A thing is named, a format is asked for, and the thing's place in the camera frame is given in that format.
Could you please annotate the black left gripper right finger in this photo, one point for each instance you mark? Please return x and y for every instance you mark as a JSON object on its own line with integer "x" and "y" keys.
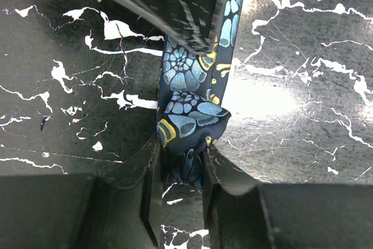
{"x": 242, "y": 212}

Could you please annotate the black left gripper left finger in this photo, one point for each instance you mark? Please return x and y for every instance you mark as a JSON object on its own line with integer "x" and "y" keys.
{"x": 119, "y": 210}

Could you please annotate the blue floral patterned tie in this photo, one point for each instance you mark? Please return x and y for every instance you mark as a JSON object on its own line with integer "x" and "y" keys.
{"x": 190, "y": 117}

